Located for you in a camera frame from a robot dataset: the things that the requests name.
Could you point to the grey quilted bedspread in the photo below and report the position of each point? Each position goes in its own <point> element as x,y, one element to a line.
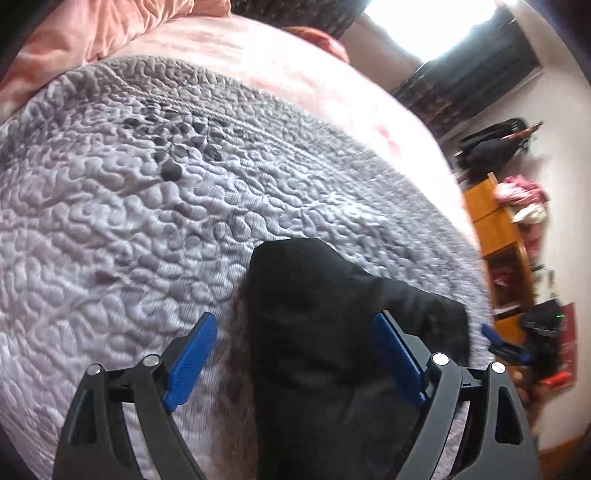
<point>138,207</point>

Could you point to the peach bed sheet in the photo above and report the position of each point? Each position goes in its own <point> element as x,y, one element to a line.
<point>323,92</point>

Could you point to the wooden shelf unit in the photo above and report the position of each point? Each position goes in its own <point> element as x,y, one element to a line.
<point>501,230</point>

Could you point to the pile of colourful clothes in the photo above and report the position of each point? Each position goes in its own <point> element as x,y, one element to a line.
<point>521,189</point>

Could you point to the black bag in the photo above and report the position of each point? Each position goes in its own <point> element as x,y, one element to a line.
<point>494,143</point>

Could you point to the black pants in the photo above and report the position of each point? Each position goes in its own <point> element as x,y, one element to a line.
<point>314,323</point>

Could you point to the white cloth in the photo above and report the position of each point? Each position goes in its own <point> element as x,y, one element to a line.
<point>531,213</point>

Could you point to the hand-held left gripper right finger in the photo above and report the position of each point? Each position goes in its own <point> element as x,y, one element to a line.
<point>399,355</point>

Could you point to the pink crumpled blanket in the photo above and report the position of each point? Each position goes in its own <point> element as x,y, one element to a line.
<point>115,27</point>

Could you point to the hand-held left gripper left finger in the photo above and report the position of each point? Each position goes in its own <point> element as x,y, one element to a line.
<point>191,360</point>

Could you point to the bright window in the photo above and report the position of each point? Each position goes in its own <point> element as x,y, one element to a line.
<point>425,23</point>

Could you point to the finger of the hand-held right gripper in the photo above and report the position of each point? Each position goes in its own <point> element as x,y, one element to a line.
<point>491,335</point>

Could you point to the person's right hand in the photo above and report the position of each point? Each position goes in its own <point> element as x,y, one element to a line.
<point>531,397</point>

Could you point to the red pillow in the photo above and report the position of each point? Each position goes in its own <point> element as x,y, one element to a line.
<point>323,41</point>

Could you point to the dark patterned curtain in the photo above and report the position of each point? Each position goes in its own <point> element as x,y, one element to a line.
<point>480,60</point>
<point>300,14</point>

